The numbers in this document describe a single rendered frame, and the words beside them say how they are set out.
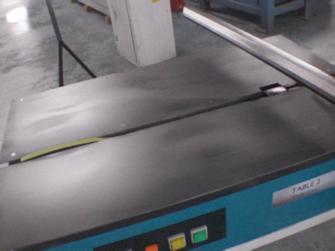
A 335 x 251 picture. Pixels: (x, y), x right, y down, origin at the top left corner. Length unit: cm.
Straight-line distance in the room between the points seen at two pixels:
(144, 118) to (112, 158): 15
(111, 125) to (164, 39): 207
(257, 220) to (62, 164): 42
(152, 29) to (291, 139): 215
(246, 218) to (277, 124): 21
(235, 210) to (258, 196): 5
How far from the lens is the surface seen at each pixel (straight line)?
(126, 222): 59
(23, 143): 85
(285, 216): 77
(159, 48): 282
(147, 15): 270
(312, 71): 78
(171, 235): 65
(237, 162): 65
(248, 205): 68
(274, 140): 71
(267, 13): 330
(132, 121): 80
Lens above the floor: 117
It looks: 34 degrees down
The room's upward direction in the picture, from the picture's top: 9 degrees counter-clockwise
